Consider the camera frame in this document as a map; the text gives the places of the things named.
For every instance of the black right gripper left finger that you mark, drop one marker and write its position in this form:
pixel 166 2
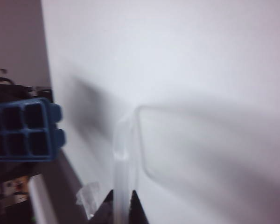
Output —
pixel 105 212

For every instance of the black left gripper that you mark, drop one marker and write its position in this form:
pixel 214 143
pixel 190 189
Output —
pixel 9 93

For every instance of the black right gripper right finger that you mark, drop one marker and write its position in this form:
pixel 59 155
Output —
pixel 137 212

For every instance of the thin finger of the black left gripper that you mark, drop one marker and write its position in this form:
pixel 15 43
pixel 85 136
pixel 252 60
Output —
pixel 14 171

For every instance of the blue ice cube tray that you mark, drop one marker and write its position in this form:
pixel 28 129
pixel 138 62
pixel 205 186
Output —
pixel 23 128

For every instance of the clear tape piece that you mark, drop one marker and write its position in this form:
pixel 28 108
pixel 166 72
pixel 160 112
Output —
pixel 88 198

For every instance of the cluttered electronics panel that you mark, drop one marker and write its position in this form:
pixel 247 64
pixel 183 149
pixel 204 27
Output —
pixel 9 193

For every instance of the silver aluminium frame post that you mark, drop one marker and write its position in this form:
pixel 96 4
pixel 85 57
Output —
pixel 43 203

